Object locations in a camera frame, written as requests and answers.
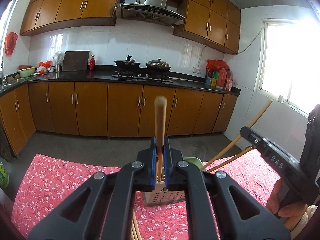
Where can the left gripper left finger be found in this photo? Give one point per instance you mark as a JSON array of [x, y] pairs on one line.
[[102, 207]]

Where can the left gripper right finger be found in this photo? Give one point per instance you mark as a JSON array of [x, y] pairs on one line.
[[218, 207]]

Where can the person's right hand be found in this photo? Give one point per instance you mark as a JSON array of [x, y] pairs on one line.
[[293, 212]]

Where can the wooden chopstick on table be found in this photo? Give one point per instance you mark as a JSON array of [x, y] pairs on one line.
[[135, 232]]

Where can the perforated metal chopstick holder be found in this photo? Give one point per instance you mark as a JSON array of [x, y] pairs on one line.
[[162, 196]]

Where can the lower wooden cabinets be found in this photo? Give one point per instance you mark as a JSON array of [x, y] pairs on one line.
[[101, 109]]

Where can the wooden cabinets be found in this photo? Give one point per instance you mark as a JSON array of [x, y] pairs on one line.
[[214, 23], [101, 109]]

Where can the white plastic bucket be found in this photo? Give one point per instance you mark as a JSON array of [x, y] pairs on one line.
[[4, 177]]

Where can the window right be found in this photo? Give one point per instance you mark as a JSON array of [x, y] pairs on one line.
[[289, 62]]

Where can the window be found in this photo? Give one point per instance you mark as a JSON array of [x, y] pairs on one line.
[[289, 62], [5, 18]]

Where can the red condiment bottles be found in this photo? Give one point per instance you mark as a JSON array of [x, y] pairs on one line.
[[225, 80]]

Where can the black countertop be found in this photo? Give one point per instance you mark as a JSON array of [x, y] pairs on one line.
[[108, 74]]

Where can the red bag on counter right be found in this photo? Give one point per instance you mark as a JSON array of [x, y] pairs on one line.
[[216, 65]]

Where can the gas stove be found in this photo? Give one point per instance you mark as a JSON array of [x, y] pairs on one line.
[[141, 77]]

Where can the black wok on stove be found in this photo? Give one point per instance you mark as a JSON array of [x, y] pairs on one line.
[[128, 65]]

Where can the red bottle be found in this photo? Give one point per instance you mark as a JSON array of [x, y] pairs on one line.
[[92, 63]]

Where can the lidded wok on stove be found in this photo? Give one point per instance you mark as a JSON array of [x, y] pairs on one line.
[[158, 66]]

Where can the dark wooden cutting board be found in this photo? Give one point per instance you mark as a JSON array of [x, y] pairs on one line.
[[75, 61]]

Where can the red white plastic bag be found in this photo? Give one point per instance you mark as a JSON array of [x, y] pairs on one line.
[[45, 67]]

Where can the green basin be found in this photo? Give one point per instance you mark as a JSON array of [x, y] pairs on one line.
[[26, 72]]

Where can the upper wooden cabinets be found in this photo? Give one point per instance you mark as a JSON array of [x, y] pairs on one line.
[[214, 23]]

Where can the red hanging plastic bag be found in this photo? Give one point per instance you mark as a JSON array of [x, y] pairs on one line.
[[10, 43]]

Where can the steel range hood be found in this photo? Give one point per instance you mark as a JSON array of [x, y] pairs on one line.
[[163, 12]]

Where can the window left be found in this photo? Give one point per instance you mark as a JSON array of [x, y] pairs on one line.
[[5, 18]]

